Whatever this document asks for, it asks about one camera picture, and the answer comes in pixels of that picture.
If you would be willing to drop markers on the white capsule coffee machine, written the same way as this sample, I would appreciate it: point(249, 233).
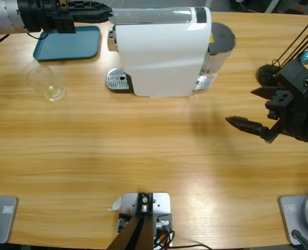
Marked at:
point(159, 57)

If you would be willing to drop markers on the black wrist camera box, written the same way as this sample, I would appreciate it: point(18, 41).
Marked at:
point(294, 75)

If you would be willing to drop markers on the light blue coffee capsule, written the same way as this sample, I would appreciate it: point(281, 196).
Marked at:
point(307, 56)

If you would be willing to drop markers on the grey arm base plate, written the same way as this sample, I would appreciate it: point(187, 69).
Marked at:
point(5, 221)
point(289, 218)

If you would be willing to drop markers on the clear water tank black lid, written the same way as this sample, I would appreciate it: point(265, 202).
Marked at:
point(221, 36)

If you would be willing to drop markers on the dark camera post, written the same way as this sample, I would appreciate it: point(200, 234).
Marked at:
point(135, 234)

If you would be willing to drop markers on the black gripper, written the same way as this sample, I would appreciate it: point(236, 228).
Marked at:
point(39, 15)
point(299, 119)

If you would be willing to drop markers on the dark equipment with orange part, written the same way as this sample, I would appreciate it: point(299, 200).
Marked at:
point(299, 6)

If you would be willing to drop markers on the grey coffee machine lid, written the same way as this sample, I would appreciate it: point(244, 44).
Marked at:
point(148, 15)

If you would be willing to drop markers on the teal plastic serving tray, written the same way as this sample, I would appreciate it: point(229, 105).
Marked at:
point(68, 44)

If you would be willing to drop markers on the black capsule holder with rods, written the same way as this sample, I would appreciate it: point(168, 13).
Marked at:
point(267, 74)

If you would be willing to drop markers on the black office chair base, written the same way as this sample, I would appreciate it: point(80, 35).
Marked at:
point(245, 5)

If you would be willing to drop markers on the white paper tab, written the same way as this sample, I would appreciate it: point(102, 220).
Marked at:
point(116, 204)

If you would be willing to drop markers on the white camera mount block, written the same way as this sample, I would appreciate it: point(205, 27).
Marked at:
point(161, 203)

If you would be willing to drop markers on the clear glass cup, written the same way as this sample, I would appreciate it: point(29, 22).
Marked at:
point(47, 86)

